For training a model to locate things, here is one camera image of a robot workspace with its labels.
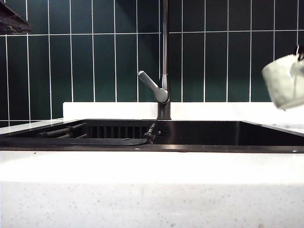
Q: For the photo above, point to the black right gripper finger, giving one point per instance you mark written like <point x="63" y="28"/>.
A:
<point x="301" y="55"/>

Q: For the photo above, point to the pale green ceramic mug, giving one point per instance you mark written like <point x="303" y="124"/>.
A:
<point x="282" y="83"/>

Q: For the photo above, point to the black kitchen faucet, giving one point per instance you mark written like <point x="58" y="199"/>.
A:
<point x="164" y="107"/>

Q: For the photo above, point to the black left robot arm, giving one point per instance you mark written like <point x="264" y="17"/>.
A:
<point x="12" y="19"/>

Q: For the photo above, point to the black sink basin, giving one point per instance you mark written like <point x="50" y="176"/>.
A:
<point x="213" y="134"/>

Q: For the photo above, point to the black telescopic sink rack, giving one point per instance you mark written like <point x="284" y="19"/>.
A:
<point x="148" y="133"/>

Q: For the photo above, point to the black slotted drainer basket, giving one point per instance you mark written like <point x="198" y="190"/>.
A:
<point x="114" y="131"/>

